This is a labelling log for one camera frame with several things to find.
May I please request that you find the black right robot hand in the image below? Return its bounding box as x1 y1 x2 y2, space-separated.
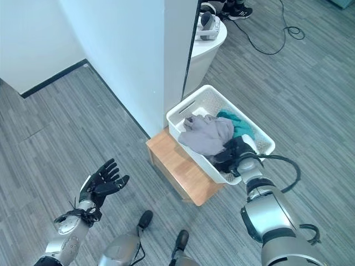
227 134 257 164

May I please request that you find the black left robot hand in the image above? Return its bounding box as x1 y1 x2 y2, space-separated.
78 158 130 208

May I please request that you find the black garment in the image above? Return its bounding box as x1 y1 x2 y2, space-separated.
208 138 245 174

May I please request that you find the white plastic laundry basket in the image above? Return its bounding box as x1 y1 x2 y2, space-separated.
166 84 276 186

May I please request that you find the teal garment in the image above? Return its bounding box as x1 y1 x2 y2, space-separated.
216 109 255 142

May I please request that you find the grey garment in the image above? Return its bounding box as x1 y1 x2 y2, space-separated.
178 114 235 157

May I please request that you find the low wooden stool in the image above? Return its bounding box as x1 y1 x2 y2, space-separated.
146 127 224 207

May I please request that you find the white round side table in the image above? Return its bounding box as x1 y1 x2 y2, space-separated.
185 19 228 98

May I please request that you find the silver right robot leg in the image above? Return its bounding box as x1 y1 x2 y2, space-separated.
168 229 200 266

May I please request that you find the white VR headset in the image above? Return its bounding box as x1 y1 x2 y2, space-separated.
195 2 221 41

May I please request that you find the person's black sneaker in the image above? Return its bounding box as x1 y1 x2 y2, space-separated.
221 0 253 21

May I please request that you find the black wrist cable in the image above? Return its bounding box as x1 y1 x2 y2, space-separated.
257 154 302 193

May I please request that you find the white partition wall panel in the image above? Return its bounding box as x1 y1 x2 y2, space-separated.
58 0 205 139

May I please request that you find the black floor cable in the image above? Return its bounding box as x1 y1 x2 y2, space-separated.
220 0 305 55

